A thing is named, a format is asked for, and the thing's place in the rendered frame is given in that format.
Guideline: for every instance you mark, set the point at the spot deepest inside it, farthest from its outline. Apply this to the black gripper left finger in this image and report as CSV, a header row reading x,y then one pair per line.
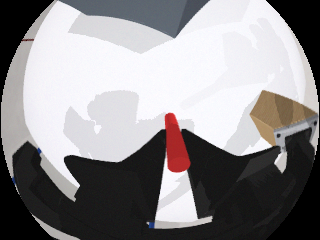
x,y
138,177

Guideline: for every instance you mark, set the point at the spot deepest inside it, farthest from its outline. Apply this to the red peg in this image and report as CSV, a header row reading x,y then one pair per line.
x,y
177,156

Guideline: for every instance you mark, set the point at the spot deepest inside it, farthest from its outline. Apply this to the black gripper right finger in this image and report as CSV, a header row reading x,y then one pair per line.
x,y
215,173

